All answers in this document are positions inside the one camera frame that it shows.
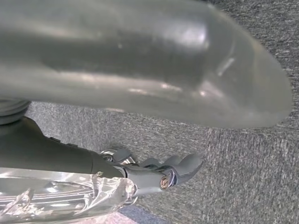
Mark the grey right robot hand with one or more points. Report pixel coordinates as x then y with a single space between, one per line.
58 157

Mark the clear plastic cover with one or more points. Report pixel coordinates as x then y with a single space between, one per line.
58 198

